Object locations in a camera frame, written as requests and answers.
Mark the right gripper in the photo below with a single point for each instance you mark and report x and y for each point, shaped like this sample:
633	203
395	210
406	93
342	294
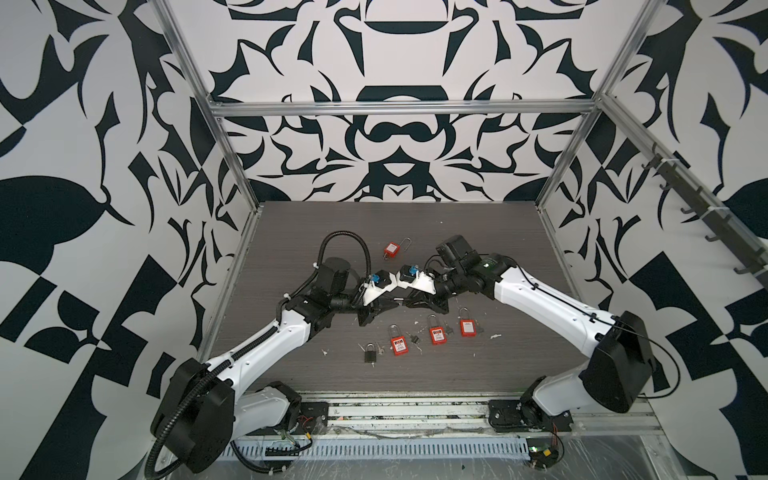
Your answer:
429	301

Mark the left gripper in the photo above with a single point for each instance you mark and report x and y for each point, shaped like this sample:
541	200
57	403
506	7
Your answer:
371	310

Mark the red padlock long shackle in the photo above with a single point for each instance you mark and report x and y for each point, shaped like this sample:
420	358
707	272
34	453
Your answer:
467	323

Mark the black padlock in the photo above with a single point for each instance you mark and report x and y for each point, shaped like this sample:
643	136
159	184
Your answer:
370	353

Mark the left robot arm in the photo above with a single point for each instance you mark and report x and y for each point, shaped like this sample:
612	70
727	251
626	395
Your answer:
205	407

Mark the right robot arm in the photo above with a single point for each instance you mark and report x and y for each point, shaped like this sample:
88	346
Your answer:
619	359

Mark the silver key white head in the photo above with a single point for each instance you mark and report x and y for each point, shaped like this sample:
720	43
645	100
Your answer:
415	340

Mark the grey hook rack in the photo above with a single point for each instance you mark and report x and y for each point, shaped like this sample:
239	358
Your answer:
701	204

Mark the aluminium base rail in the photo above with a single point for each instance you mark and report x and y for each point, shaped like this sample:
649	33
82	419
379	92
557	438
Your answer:
421	412

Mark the white cable duct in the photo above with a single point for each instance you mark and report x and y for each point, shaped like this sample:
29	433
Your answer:
338	449

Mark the aluminium cage frame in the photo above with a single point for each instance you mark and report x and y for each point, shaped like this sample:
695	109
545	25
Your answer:
396	107

